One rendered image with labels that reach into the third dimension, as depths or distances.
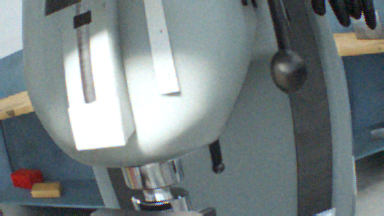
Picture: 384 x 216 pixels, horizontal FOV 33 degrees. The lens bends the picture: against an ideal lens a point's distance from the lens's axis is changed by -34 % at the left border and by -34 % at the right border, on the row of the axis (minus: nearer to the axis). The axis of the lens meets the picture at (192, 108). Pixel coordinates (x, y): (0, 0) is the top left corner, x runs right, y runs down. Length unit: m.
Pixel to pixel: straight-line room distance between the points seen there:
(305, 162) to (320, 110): 0.07
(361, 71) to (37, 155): 2.39
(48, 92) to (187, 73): 0.11
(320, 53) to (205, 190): 0.23
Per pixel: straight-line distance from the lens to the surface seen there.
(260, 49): 0.76
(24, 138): 5.38
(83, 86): 0.55
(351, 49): 4.07
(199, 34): 0.58
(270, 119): 1.05
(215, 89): 0.59
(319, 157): 1.06
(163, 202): 0.67
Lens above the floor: 1.45
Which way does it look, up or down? 11 degrees down
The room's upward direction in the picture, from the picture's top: 12 degrees counter-clockwise
